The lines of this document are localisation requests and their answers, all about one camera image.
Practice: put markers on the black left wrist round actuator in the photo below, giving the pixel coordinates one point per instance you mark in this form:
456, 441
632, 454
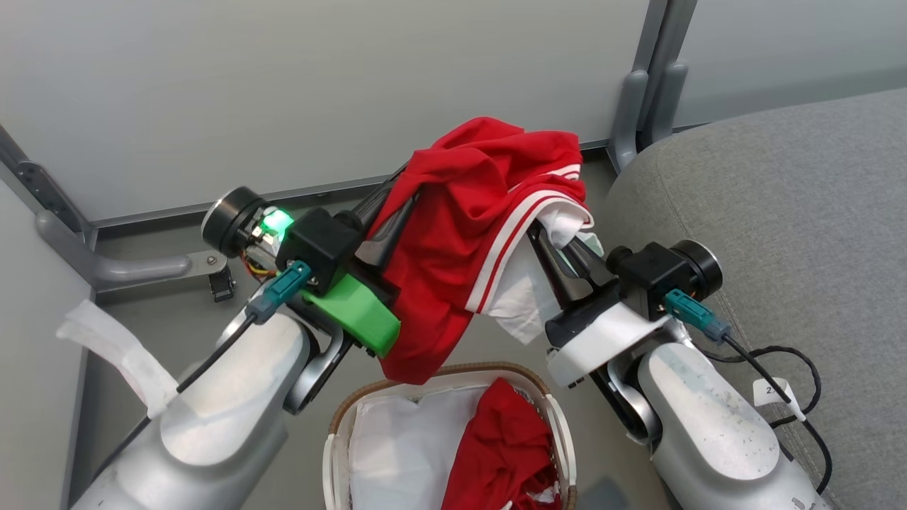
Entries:
230, 219

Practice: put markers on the red lettered jersey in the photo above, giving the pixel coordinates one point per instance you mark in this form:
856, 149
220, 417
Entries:
496, 446

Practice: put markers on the black wrist round actuator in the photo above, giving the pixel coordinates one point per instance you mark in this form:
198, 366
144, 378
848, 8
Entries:
230, 219
701, 265

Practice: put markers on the grey slanted partition post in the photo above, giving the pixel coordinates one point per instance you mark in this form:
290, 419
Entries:
49, 195

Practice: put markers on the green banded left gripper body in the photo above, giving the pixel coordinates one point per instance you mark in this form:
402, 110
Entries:
354, 312

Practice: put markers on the black right wrist round actuator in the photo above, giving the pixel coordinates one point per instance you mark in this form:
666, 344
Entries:
701, 265

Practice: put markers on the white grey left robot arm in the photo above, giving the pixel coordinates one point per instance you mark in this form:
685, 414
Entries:
212, 425

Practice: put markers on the small black caster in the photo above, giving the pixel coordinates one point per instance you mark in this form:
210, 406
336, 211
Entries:
222, 285

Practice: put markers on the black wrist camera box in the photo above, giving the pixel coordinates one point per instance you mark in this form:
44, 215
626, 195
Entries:
319, 244
648, 276

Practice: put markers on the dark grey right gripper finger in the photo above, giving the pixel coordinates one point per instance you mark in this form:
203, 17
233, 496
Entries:
560, 276
592, 262

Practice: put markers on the white basket liner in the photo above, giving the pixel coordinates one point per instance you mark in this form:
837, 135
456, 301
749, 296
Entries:
397, 453

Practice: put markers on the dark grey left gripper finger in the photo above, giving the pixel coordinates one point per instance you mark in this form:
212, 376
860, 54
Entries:
368, 202
379, 244

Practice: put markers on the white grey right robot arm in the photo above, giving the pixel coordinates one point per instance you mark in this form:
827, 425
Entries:
708, 425

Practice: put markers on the grey partition post base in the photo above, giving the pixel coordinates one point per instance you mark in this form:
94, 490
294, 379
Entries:
666, 32

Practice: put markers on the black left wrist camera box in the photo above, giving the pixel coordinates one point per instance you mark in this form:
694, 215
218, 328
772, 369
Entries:
319, 244

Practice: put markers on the grey post foot bracket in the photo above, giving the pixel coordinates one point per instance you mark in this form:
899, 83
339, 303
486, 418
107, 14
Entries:
627, 120
666, 99

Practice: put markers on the grey fabric sofa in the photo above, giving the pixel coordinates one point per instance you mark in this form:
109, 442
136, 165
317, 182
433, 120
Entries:
779, 212

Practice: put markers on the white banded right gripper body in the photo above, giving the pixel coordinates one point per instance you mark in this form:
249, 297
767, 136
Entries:
602, 333

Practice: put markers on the white basket with brown rim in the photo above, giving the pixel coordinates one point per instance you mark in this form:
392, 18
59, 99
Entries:
561, 428

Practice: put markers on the red shorts with white stripes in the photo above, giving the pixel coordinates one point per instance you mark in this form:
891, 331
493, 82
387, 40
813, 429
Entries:
439, 234

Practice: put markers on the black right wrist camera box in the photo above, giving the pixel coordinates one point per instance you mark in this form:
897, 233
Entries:
648, 276

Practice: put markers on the grey metal partition foot tube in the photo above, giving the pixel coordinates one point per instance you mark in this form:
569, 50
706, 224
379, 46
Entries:
127, 268

